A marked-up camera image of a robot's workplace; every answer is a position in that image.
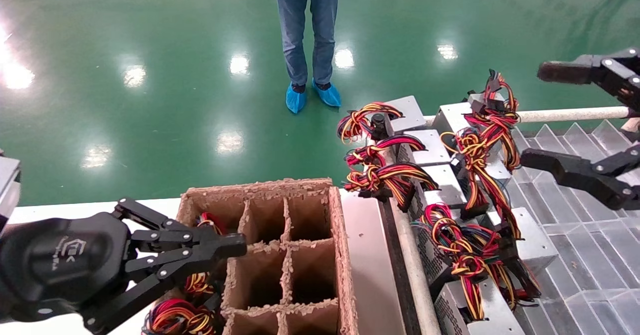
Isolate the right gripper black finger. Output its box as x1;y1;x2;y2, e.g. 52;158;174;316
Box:
520;145;640;211
537;47;640;111

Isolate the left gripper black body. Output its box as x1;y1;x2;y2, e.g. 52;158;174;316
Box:
0;212;136;326

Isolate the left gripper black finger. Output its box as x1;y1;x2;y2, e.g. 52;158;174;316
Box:
112;198;247;250
82;247;247;333

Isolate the clear plastic divider tray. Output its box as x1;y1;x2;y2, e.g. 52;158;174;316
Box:
505;120;640;335

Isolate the brown cardboard divider box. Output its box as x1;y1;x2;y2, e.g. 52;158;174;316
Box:
170;177;360;335

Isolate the blue shoe cover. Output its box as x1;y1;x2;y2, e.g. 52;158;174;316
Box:
285;82;307;115
312;79;342;108

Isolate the black cylindrical plug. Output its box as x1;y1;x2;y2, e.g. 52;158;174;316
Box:
370;112;396;141

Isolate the silver metal plate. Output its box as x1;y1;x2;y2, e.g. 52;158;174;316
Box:
340;189;408;335

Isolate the person in blue jeans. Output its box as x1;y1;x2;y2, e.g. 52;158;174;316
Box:
270;0;343;115

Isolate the long white pipe rail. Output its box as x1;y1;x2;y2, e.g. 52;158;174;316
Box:
424;106;640;126

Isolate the left wrist grey camera box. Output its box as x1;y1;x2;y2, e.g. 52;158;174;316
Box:
0;150;22;233

